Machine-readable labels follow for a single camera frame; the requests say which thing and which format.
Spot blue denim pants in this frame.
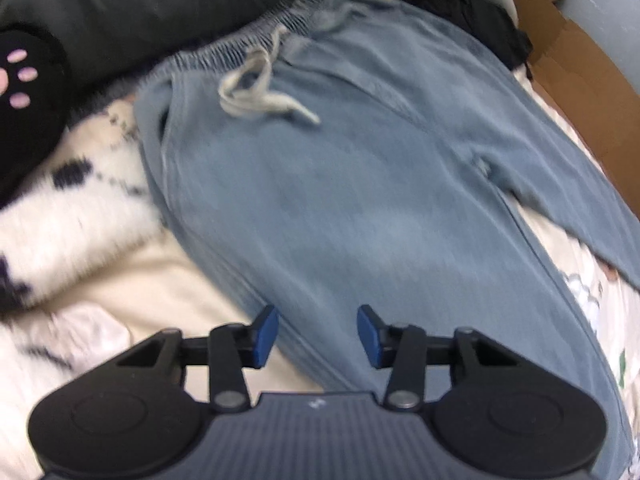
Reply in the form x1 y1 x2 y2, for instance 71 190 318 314
135 0 640 480

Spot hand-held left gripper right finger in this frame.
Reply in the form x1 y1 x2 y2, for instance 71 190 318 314
356 305 521 408

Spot brown cardboard box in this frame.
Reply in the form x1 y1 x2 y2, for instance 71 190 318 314
490 0 640 211

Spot black paw-print plush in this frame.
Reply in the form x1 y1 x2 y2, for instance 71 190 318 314
0 27 71 206

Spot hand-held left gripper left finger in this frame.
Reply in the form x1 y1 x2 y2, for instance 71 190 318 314
117 305 280 411

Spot white fluffy patterned blanket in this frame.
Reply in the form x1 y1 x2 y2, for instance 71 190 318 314
0 100 166 311

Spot black garment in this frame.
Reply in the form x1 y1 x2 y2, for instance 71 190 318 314
400 0 533 68

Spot cream bear-print bedsheet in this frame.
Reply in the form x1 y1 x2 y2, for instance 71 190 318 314
100 67 640 411

